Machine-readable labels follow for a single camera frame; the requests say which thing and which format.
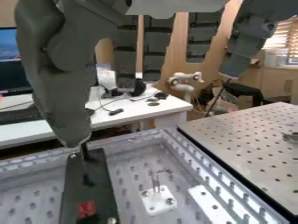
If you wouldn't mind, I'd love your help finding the thin stick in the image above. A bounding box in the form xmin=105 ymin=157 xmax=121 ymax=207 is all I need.
xmin=79 ymin=142 xmax=95 ymax=187

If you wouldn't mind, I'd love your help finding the computer monitor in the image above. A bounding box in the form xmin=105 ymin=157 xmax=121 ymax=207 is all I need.
xmin=0 ymin=26 xmax=34 ymax=97

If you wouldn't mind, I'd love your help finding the white desk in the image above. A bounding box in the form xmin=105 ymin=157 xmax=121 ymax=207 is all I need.
xmin=0 ymin=83 xmax=194 ymax=150

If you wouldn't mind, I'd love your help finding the clear box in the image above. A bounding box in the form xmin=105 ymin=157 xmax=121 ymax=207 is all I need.
xmin=0 ymin=127 xmax=291 ymax=224

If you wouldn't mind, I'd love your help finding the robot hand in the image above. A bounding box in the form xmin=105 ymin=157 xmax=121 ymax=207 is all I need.
xmin=13 ymin=0 xmax=298 ymax=148

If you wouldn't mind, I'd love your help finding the white flat block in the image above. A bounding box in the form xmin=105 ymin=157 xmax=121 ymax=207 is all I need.
xmin=184 ymin=184 xmax=236 ymax=224

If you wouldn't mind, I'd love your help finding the white block with screws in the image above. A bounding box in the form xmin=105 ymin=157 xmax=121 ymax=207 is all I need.
xmin=138 ymin=184 xmax=179 ymax=216

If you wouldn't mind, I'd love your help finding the black keyboard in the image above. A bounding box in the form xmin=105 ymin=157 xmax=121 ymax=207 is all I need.
xmin=0 ymin=106 xmax=46 ymax=126

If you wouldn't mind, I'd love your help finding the metal paper clip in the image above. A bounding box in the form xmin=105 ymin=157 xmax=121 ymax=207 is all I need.
xmin=148 ymin=170 xmax=163 ymax=194

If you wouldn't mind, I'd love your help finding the black plate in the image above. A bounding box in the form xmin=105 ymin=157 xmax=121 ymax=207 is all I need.
xmin=58 ymin=147 xmax=121 ymax=224

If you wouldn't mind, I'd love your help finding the small white jointed device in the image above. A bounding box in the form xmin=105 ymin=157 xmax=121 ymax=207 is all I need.
xmin=166 ymin=71 xmax=206 ymax=95

